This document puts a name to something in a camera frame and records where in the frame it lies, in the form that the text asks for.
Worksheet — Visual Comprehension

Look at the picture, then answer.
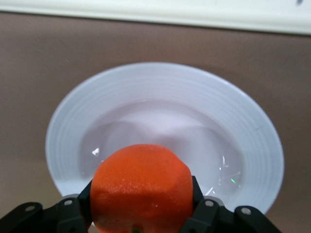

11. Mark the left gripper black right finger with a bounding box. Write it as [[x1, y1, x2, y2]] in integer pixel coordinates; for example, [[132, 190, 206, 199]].
[[181, 175, 284, 233]]

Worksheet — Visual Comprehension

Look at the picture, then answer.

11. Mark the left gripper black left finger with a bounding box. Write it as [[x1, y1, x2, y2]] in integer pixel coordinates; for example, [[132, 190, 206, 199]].
[[0, 181, 94, 233]]

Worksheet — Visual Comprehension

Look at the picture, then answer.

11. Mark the orange mandarin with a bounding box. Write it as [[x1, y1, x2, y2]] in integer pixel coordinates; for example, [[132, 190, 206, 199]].
[[89, 143, 194, 233]]

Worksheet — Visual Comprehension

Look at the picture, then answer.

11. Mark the white round plate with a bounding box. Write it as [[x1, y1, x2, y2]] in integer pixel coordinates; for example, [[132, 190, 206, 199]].
[[45, 62, 285, 216]]

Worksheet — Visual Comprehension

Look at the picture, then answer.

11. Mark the brown table cover mat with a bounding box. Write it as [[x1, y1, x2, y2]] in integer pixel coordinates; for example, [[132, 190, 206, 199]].
[[0, 11, 311, 233]]

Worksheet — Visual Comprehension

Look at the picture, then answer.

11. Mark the cream tray with bear print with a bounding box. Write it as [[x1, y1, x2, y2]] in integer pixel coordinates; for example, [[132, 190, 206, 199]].
[[0, 0, 311, 36]]

